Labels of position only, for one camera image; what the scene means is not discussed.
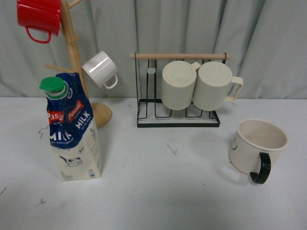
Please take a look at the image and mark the cream ribbed mug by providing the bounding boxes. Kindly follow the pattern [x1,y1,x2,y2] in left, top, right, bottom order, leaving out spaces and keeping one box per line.
[192,61,244,111]
[161,60,201,110]

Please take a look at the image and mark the blue white milk carton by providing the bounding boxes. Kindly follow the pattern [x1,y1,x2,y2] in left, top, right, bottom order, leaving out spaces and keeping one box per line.
[39,73,102,181]

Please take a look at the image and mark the cream ribbed mug right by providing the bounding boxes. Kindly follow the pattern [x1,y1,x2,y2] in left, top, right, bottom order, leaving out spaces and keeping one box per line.
[192,61,244,111]

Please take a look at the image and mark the white mug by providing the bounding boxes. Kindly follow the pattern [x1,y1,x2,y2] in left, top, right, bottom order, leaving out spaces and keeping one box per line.
[83,51,118,89]

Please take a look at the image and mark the red mug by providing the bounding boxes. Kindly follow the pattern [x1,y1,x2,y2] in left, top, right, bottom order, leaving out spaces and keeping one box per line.
[16,0,61,44]

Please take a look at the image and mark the black wire cup rack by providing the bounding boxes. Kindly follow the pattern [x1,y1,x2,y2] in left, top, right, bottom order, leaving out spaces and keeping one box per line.
[130,52,232,128]

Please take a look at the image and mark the wooden mug tree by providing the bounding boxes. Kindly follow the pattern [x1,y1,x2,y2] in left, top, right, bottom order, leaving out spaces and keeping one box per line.
[46,0,112,128]

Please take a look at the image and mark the cream ribbed mug left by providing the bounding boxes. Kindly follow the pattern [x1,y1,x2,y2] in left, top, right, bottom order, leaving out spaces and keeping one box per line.
[161,60,201,110]

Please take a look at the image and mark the cream cup black handle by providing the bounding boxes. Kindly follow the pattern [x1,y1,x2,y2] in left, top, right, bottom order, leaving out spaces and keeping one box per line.
[229,119,289,184]

